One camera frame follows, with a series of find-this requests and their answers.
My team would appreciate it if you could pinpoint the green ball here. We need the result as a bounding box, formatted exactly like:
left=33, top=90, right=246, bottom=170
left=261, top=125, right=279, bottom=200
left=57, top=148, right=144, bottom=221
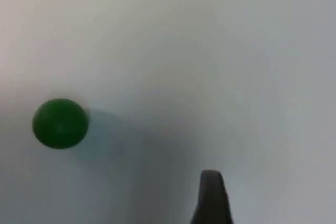
left=32, top=98, right=89, bottom=150

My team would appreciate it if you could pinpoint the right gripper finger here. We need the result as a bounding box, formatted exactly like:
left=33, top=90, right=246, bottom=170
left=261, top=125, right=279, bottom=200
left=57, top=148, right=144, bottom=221
left=189, top=169, right=234, bottom=224

